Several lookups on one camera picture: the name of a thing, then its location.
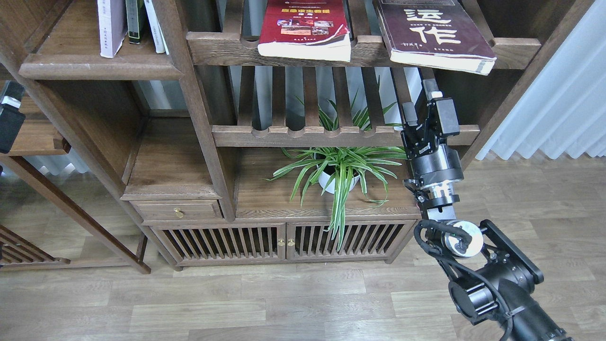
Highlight maroon book white characters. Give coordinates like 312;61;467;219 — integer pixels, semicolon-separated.
374;0;497;75

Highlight white pleated curtain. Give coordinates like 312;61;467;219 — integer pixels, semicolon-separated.
475;0;606;160

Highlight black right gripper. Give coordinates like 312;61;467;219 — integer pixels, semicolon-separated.
401;79;464;209

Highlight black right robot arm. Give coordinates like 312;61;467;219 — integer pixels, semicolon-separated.
401;77;570;341

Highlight green spine book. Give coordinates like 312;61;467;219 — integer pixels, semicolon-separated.
125;0;146;45

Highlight dark wooden bookshelf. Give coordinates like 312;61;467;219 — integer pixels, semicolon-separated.
0;0;596;274

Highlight pale lilac book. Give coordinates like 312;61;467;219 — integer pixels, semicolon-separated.
97;0;127;58

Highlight white plant pot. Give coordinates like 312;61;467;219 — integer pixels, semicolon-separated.
318;166;361;194

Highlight red cover book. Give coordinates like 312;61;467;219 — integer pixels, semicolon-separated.
258;0;351;62

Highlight wooden side rack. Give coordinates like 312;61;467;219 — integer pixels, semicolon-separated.
0;226;71;270

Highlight white thin book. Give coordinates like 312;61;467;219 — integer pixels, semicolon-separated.
144;0;169;54

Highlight brass drawer knob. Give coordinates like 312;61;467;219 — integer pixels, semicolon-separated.
173;207;185;219

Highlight green spider plant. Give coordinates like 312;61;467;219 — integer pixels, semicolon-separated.
263;76;417;251

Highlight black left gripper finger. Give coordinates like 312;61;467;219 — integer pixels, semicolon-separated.
0;81;25;154

